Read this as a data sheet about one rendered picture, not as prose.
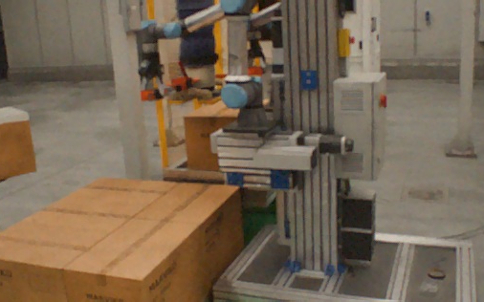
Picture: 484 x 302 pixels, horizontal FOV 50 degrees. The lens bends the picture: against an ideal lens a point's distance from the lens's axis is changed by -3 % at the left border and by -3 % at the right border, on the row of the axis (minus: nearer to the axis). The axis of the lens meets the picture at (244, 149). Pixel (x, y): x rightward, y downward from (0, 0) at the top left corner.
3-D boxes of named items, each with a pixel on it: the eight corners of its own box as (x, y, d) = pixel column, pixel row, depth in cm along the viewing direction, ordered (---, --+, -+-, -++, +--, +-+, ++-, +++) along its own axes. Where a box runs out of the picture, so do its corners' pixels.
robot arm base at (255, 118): (272, 120, 260) (271, 100, 257) (261, 127, 246) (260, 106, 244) (243, 119, 265) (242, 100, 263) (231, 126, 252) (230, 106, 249)
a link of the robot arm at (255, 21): (300, 9, 268) (240, 35, 306) (315, 8, 276) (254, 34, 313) (296, -13, 268) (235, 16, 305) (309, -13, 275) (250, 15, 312)
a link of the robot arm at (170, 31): (185, 21, 250) (165, 22, 254) (172, 22, 240) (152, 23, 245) (186, 37, 252) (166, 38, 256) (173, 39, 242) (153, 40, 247)
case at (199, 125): (220, 152, 397) (216, 99, 387) (272, 154, 385) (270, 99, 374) (187, 177, 342) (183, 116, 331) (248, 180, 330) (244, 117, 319)
